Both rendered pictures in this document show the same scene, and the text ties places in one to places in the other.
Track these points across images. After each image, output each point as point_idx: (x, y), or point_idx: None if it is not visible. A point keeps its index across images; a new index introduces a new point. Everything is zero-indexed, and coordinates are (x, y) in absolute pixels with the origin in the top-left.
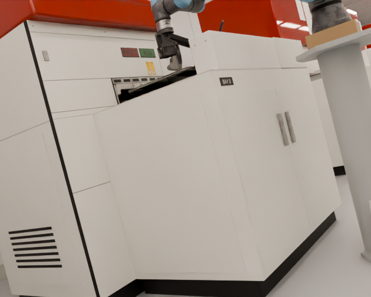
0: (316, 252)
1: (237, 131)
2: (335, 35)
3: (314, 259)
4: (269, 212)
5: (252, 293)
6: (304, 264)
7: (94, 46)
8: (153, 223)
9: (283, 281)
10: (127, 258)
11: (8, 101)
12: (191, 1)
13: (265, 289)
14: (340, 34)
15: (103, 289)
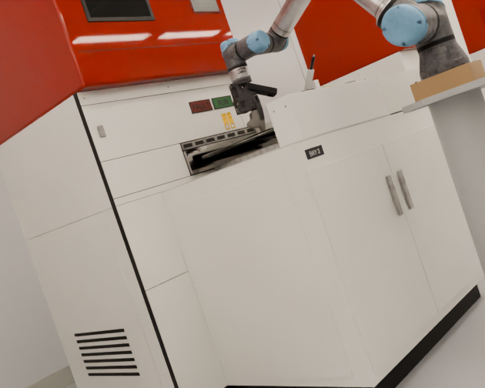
0: (448, 344)
1: (331, 211)
2: (446, 83)
3: (443, 354)
4: (379, 303)
5: None
6: (430, 361)
7: (157, 108)
8: (242, 319)
9: (403, 384)
10: (215, 361)
11: (62, 184)
12: (269, 43)
13: None
14: (452, 81)
15: None
